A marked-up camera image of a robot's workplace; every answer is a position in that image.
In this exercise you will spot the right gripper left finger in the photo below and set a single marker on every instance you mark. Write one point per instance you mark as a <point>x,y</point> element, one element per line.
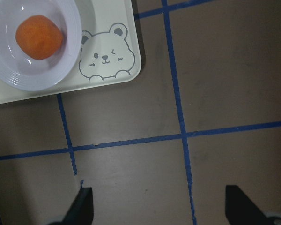
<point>81,211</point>

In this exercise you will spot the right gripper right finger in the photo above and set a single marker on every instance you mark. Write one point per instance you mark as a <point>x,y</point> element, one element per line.
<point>241,210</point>

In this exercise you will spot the white round plate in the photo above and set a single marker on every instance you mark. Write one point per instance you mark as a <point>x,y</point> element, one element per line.
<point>19,70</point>

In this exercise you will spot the orange fruit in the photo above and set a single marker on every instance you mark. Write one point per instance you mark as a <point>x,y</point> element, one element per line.
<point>39,37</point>

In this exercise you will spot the cream bear tray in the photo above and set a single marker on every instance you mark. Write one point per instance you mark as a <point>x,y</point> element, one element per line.
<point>100,47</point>

